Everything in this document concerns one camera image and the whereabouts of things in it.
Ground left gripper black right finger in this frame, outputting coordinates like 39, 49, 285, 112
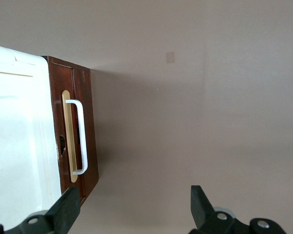
189, 185, 288, 234

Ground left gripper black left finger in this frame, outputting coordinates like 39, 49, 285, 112
7, 186, 81, 234

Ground white drawer handle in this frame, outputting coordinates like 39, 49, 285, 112
65, 99, 89, 176

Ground dark brown wooden drawer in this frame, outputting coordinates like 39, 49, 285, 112
47, 56, 81, 199

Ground tan handle backing plate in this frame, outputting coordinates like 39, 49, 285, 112
61, 90, 78, 183

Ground white cabinet with brown frame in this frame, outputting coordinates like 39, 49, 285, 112
0, 43, 100, 231

